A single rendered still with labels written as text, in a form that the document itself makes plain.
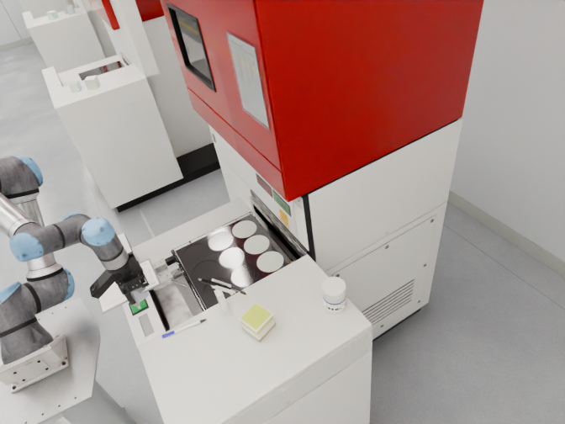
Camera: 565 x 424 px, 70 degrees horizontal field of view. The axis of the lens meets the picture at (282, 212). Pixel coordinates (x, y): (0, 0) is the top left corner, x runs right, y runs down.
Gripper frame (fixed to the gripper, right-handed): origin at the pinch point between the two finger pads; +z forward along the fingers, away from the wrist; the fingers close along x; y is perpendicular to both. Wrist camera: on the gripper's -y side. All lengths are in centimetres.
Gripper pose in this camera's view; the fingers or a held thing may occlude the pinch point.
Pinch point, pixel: (134, 304)
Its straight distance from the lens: 144.9
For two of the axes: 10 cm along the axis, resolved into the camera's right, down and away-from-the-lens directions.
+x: -5.1, -5.3, 6.8
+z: 1.3, 7.4, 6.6
